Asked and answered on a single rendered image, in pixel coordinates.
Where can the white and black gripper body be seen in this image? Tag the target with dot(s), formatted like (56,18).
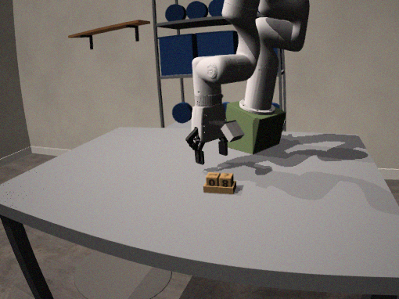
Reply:
(208,132)

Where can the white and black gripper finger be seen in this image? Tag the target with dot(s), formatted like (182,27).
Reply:
(199,154)
(223,146)

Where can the brown wooden number cube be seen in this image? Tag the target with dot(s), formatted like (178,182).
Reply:
(226,180)
(212,179)

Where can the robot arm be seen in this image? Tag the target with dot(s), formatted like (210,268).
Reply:
(255,35)

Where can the shallow wooden tray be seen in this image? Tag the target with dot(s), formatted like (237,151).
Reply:
(219,189)

